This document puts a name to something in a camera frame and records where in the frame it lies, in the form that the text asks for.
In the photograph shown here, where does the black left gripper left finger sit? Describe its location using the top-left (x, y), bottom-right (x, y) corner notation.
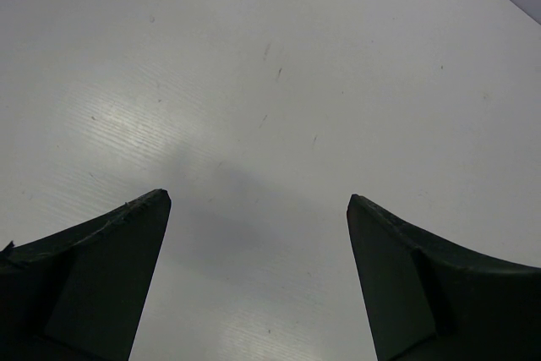
top-left (1, 189), bottom-right (172, 360)

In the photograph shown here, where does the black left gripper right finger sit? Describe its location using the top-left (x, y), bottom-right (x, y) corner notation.
top-left (347, 195), bottom-right (540, 360)

